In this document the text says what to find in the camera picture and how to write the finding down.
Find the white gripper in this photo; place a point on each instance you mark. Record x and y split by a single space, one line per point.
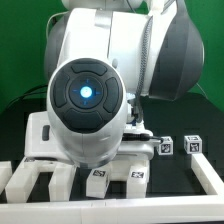
46 139

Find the white obstacle fence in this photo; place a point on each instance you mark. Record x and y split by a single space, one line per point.
179 209

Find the white chair back frame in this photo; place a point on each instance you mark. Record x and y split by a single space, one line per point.
20 185

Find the white chair seat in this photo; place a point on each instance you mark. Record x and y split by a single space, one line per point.
122 170

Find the white tagged cube right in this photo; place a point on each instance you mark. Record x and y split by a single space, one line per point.
192 144

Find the white tagged cube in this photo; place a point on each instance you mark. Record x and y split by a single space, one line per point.
166 147
192 144

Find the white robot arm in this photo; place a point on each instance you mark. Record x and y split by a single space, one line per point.
101 57

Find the white tagged cube left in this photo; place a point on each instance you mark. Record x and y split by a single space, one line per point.
166 147

